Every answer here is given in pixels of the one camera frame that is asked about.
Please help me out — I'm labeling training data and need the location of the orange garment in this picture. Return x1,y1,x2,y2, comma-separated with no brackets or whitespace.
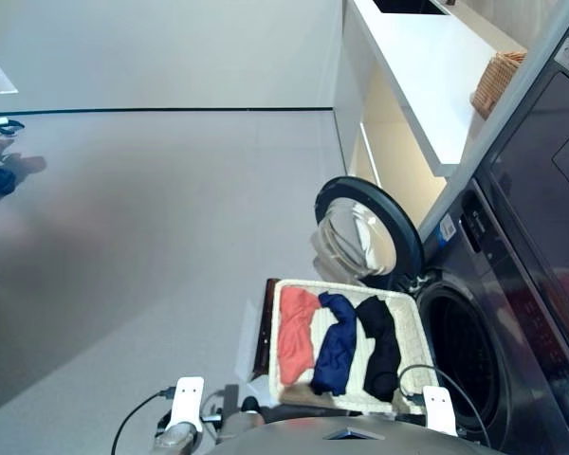
277,286,322,386

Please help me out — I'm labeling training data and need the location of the navy blue garment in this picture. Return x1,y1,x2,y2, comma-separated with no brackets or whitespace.
309,291,358,398

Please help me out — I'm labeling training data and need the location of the black garment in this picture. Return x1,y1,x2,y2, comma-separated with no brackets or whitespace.
355,295,403,403

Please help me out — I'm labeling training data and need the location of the round washing machine door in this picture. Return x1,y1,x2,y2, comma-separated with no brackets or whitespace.
307,174,427,288

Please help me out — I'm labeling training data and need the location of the pale woven laundry basket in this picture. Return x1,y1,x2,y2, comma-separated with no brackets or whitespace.
268,279,441,414

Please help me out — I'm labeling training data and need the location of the grey washing machine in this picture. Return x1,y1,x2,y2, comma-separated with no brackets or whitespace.
414,0,569,455

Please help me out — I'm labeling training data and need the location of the brown wicker basket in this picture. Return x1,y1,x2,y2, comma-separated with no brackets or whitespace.
470,50,527,119

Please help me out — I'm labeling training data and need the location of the blue sticker with barcode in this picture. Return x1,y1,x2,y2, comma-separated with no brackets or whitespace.
436,212,458,246

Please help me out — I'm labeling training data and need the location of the white counter shelf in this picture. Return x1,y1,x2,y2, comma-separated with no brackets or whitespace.
334,0,527,179

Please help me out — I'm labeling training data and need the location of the silver robot torso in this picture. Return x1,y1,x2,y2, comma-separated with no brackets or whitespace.
215,415,492,455

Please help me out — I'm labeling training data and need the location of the black countertop inset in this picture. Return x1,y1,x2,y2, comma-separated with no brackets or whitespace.
373,0,450,15

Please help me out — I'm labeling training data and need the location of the dark wheeled equipment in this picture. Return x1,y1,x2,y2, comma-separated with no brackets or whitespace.
0,116,26,195

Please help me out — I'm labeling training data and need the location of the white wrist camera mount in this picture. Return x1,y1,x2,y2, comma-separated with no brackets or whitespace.
421,384,460,438
169,376,206,433

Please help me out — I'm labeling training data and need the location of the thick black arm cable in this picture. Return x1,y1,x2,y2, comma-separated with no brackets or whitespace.
396,363,493,449
111,386,176,455

